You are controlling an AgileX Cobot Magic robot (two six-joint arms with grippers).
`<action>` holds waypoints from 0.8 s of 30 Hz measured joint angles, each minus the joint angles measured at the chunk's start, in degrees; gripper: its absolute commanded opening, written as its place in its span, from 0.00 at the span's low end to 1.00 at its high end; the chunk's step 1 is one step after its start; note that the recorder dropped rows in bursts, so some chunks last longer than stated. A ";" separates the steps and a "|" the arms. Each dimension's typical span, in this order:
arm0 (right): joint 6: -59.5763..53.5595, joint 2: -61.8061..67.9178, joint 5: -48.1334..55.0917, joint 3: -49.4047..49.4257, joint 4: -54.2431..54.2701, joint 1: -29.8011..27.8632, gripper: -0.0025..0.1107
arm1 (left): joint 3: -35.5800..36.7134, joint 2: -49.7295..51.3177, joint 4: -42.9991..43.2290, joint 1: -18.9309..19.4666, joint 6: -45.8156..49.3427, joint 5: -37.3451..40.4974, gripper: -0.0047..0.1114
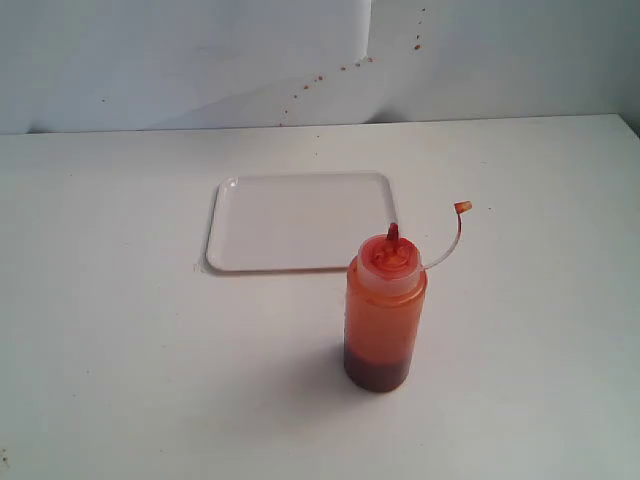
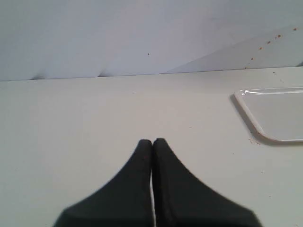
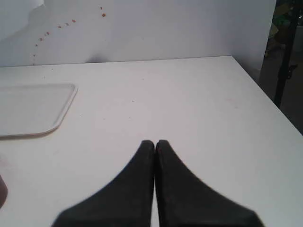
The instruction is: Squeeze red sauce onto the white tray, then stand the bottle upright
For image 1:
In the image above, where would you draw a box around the orange sauce squeeze bottle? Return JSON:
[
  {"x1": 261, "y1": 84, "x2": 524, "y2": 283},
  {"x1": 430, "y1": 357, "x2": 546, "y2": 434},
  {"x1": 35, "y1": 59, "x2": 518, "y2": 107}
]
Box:
[{"x1": 343, "y1": 201, "x2": 472, "y2": 393}]

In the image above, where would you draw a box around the white rectangular plastic tray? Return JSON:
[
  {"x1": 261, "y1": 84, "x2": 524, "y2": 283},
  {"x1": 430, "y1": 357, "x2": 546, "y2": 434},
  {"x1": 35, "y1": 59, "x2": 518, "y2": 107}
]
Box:
[{"x1": 205, "y1": 172, "x2": 397, "y2": 273}]

